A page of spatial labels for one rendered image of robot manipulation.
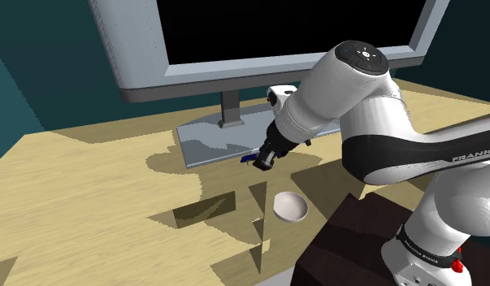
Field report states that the white bowl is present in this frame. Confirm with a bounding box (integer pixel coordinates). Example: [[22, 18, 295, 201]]
[[272, 191, 310, 223]]

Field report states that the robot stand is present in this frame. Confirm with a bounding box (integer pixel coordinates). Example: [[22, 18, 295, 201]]
[[289, 192, 490, 286]]

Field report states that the grey flat screen monitor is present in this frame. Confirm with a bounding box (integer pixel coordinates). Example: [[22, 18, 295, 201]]
[[88, 0, 452, 170]]

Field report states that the light wooden desk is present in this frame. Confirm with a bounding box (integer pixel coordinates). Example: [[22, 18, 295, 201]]
[[0, 78, 490, 286]]

